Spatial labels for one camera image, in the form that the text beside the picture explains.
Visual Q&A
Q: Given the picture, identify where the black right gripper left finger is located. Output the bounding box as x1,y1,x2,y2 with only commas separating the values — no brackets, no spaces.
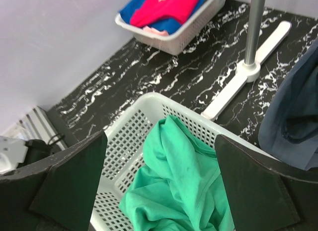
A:
0,131,107,231

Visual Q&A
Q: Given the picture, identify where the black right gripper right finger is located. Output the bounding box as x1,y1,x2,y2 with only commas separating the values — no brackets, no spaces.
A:
215,135,318,231

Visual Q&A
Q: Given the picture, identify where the blue-grey tank top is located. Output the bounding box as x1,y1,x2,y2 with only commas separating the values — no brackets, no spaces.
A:
258,41,318,170

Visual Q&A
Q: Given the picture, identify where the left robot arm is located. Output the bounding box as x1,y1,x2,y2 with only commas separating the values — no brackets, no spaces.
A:
0,133,67,174

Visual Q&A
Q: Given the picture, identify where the white front laundry basket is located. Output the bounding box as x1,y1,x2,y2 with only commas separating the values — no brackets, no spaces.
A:
90,92,267,231

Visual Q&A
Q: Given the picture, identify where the white laundry basket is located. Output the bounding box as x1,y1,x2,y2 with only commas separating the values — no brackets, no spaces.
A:
115,0,226,56
90,92,267,231

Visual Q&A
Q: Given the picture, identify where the green garment in basket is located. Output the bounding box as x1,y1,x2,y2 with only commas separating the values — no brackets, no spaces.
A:
119,116,235,231

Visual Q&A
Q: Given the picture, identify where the metal clothes rack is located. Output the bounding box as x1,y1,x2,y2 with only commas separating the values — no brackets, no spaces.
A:
201,0,292,121

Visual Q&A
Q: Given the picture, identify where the white back laundry basket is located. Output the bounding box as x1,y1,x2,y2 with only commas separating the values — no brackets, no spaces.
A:
115,0,226,56

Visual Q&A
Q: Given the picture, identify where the pink folded garment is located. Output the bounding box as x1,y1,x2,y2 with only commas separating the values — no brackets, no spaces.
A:
130,0,199,27

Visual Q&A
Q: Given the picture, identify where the blue folded garment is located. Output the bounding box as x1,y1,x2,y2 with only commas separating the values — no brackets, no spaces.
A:
119,0,206,36

